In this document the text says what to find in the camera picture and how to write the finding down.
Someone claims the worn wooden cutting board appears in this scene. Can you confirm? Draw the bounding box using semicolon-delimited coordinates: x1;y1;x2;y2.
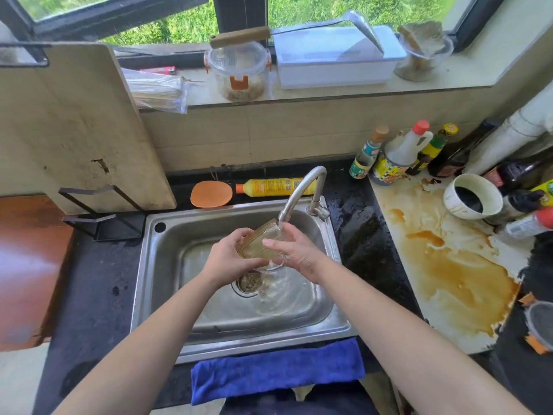
0;41;177;215

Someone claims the large white bottle red cap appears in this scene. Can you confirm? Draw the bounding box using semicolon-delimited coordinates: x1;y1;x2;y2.
369;120;434;186

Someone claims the person's right forearm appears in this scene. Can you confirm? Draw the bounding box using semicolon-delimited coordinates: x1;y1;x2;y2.
312;257;533;415

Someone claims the person's left hand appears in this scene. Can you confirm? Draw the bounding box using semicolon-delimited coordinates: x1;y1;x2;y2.
201;228;270;291

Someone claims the metal spatula with wooden handle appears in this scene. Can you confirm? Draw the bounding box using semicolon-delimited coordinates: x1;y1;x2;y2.
209;10;385;55

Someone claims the brown wooden cabinet top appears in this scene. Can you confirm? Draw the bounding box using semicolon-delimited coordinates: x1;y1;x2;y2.
0;195;75;353

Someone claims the blue towel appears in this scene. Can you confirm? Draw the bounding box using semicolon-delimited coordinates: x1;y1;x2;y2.
190;338;366;406

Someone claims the tall dark glass bottle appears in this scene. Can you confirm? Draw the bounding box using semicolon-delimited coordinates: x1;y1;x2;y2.
427;117;503;179

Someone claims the grey bottle with black cap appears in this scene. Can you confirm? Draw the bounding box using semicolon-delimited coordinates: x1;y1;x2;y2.
487;189;548;226

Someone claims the white plastic lidded box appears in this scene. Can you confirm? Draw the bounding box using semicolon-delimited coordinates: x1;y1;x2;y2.
272;24;407;90

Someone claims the black window frame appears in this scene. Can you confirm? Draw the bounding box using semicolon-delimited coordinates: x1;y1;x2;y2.
0;0;509;69

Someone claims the person's left forearm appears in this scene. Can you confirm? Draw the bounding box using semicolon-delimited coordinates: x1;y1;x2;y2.
51;272;236;415

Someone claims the clear bag of wooden skewers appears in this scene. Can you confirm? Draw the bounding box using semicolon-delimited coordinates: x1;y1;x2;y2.
122;67;190;115

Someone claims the person's right hand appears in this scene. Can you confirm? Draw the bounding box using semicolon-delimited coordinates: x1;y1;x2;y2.
262;223;331;285

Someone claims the stainless steel sink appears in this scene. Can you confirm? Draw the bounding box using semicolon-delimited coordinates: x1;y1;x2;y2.
130;196;358;364

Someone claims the grey container with orange clips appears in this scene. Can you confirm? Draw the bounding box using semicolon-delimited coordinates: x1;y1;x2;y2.
518;292;553;356

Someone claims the clear glass bowl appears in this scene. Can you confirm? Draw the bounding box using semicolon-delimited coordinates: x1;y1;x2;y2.
235;218;291;273

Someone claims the person's dark clothing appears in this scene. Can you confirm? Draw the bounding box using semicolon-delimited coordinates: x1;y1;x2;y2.
219;380;382;415

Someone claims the stained white board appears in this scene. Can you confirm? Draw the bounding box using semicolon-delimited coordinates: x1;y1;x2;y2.
369;170;535;356

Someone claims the dark bottle with red label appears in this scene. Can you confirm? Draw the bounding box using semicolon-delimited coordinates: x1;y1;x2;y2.
483;156;553;196

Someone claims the green label bottle tan cap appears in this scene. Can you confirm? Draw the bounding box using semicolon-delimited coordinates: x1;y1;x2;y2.
349;125;390;180

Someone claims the orange oval scrubber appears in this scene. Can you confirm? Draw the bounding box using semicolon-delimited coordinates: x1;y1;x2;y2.
190;180;234;209

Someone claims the white bottle with red cap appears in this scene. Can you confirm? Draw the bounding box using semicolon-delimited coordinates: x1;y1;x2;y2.
504;207;553;241

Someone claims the yellow green label bottle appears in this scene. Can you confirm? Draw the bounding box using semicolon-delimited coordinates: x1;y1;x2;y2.
531;179;553;208

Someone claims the glass jar with cloth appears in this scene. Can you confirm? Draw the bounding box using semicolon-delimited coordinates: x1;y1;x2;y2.
393;20;455;82

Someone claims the dark bottle with yellow cap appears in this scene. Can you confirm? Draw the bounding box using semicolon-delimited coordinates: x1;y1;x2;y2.
406;123;460;177

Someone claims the metal sink drain strainer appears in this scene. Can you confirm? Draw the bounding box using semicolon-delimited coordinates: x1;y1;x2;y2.
232;269;265;298

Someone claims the yellow dish soap bottle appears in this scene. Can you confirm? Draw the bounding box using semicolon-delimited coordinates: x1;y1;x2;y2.
235;177;319;198

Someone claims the black metal board rack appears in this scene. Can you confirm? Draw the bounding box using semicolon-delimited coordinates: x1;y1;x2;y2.
58;184;148;243

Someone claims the white pipe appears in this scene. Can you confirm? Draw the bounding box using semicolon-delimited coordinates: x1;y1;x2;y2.
464;81;553;176

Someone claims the stained white mug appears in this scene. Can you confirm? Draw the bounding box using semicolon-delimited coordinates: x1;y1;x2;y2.
443;173;504;221

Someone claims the curved metal faucet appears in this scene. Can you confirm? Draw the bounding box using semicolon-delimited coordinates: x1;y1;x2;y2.
278;166;332;225

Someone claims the clear container with orange clips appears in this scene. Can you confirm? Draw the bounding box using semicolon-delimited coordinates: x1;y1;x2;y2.
203;40;273;102

